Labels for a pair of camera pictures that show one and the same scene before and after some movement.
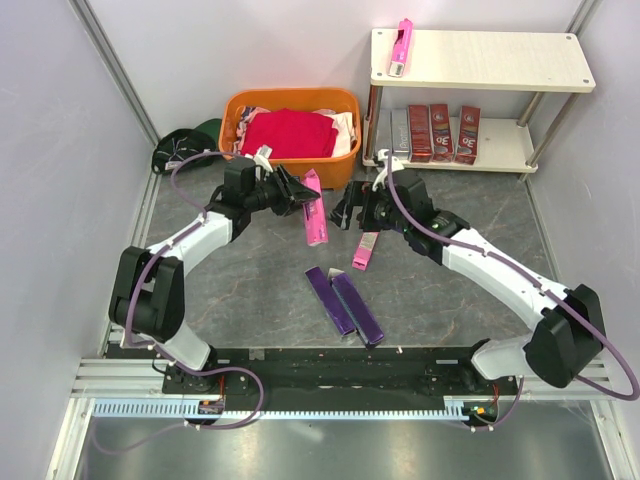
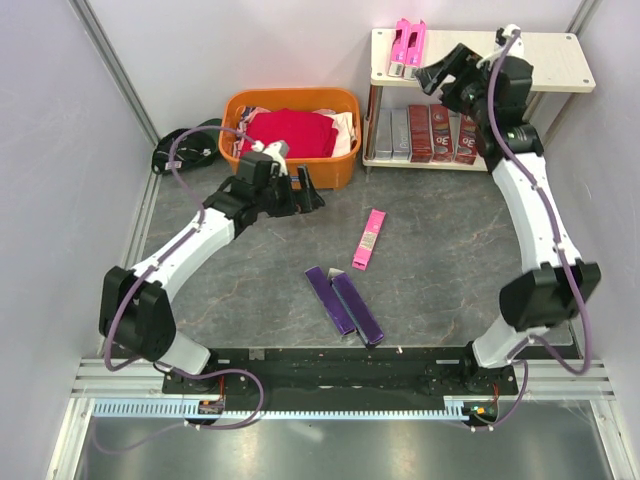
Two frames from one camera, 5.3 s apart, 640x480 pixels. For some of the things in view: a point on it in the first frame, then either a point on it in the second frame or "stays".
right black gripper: x=357 y=194 to x=462 y=60
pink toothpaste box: x=314 y=211 to x=416 y=55
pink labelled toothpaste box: x=364 y=250 stays
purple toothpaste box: x=358 y=311 stays
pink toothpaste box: x=401 y=47 stays
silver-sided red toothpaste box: x=419 y=133 stays
